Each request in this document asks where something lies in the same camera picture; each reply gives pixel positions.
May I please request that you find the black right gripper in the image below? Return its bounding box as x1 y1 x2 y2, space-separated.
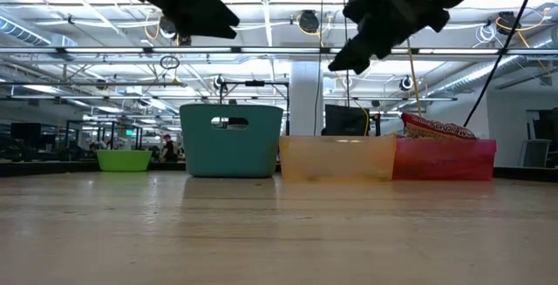
327 0 450 76

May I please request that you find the orange ramen packet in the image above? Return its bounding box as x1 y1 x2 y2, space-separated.
399 112 479 141

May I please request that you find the teal plastic bin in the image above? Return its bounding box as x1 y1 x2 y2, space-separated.
179 104 284 179

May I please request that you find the black monitor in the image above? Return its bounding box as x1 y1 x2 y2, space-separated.
324 104 371 139

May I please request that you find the orange plastic bin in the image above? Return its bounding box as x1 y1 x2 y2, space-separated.
278 135 398 182

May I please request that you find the red plastic bin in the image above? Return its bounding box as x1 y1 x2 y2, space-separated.
391 139 498 181

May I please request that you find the person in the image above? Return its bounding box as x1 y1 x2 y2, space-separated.
159 134 179 163

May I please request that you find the green plastic bowl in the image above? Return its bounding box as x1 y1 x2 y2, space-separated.
95 148 153 173

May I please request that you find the grey chair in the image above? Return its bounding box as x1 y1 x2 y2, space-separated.
518 139 553 168

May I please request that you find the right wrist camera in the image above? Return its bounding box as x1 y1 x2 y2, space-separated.
343 0 380 23

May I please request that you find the yellow cable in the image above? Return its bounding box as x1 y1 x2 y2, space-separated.
406 44 425 119

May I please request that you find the distant black rig frame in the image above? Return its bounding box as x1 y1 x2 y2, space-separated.
219 79 291 138

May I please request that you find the thick black slanting cable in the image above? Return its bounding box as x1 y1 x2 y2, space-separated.
462 0 540 128

